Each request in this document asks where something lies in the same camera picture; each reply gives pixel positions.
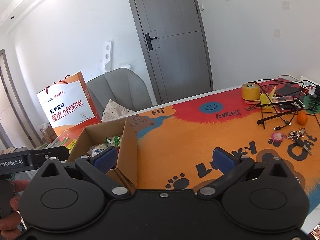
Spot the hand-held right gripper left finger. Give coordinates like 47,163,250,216
37,146,132,201

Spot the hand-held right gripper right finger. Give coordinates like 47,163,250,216
197,147,293,201

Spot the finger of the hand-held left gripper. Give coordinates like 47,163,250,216
34,146,71,166

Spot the green white cow packet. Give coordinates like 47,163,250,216
106,135,123,147

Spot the brown cardboard box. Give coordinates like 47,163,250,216
67,117,138,188

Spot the person's left hand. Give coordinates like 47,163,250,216
0,179,30,232

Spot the clear container green label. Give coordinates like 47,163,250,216
56,131,79,153

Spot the colourful cat print mat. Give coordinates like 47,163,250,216
125,78,320,216

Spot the white dotted cushion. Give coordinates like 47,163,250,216
102,99,136,123

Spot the orange white paper bag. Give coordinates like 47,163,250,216
36,70,103,141

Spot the yellow tape roll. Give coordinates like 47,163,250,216
241,82,261,101

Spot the grey chair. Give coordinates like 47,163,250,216
86,67,153,123

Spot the bunch of keys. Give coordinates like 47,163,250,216
287,128,313,156

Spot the orange tangerine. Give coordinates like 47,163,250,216
297,111,308,125

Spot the black red notebook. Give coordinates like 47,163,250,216
273,79,304,98

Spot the white foam piece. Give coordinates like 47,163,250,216
97,40,132,73

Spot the white power strip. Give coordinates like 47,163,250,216
300,75,320,98

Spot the grey door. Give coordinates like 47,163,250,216
124,0,214,106

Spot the pink round keychain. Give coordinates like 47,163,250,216
271,131,288,142

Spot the black wire stand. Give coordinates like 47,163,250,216
257,99,320,127

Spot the black usb cable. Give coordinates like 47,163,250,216
273,112,301,131

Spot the tangled black cable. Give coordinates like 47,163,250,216
249,78,320,112

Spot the black door handle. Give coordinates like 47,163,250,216
145,33,158,51

